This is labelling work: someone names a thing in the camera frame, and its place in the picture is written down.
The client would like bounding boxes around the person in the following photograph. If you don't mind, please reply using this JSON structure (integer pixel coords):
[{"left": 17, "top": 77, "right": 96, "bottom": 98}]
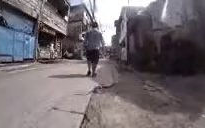
[{"left": 82, "top": 21, "right": 106, "bottom": 78}]

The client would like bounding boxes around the dark multi-storey building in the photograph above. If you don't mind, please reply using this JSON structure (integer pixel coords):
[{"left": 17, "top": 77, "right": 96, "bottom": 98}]
[{"left": 62, "top": 3, "right": 97, "bottom": 60}]

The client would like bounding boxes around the grey concrete road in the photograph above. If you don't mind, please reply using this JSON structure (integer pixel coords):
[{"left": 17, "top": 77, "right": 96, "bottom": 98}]
[{"left": 0, "top": 58, "right": 205, "bottom": 128}]

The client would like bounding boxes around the pole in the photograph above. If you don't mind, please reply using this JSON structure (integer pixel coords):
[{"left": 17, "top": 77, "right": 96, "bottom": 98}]
[{"left": 34, "top": 0, "right": 46, "bottom": 62}]

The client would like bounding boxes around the row of dark buildings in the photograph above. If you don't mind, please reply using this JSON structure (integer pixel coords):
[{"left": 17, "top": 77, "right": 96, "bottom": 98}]
[{"left": 111, "top": 0, "right": 205, "bottom": 76}]

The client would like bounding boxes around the building with blue gate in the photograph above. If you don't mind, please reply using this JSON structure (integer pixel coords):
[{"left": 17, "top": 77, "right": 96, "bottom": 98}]
[{"left": 0, "top": 0, "right": 71, "bottom": 64}]

